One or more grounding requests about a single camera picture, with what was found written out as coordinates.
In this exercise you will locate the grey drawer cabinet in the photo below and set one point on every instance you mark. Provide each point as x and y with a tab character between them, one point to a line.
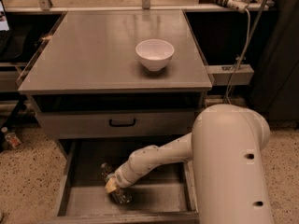
90	65

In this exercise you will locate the clear plastic water bottle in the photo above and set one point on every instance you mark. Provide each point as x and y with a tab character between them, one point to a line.
120	196

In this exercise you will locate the white ceramic bowl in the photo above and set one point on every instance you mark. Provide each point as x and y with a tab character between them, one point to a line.
154	54

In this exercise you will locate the black drawer handle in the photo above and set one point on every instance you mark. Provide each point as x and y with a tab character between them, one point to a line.
120	123

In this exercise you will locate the small bottle on floor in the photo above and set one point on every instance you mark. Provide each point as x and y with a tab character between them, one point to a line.
11	137

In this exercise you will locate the laptop computer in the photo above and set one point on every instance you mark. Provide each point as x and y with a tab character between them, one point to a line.
5	31

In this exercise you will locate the open grey middle drawer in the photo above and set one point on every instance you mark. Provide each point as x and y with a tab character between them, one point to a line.
164	196

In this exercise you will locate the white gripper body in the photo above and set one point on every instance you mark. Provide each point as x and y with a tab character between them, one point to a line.
121	176

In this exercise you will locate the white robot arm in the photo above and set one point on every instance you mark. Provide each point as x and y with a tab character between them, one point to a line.
224	147

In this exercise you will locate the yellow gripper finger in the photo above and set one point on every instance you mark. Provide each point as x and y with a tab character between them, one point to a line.
111	185

